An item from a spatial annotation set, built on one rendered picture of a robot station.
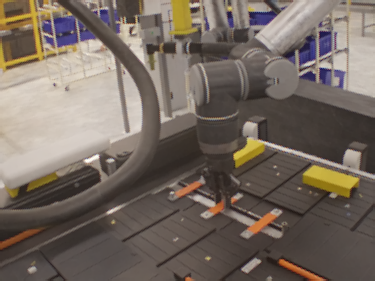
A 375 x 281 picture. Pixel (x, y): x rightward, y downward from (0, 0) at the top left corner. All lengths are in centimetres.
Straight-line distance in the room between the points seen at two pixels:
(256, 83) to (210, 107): 13
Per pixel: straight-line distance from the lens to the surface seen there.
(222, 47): 141
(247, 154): 134
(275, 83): 98
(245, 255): 93
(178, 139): 134
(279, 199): 113
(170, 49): 151
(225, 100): 94
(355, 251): 95
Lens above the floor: 161
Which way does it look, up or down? 23 degrees down
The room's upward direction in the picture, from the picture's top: 6 degrees counter-clockwise
